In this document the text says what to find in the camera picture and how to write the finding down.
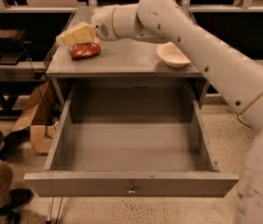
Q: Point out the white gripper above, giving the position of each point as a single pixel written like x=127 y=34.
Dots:
x=103 y=22

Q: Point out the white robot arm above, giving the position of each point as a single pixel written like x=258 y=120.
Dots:
x=236 y=77

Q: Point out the open grey top drawer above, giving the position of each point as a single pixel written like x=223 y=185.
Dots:
x=131 y=142

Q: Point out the black shoe near drawer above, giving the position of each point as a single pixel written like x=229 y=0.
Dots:
x=19 y=197

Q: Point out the grey metal cabinet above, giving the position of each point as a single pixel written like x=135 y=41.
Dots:
x=123 y=58

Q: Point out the dark box on shelf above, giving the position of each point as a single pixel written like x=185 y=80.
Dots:
x=12 y=35

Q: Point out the brown cardboard box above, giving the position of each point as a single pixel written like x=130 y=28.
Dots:
x=36 y=117

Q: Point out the white paper bowl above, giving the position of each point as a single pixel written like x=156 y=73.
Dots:
x=172 y=55

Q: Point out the black shoe upper left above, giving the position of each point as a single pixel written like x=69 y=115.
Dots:
x=11 y=143

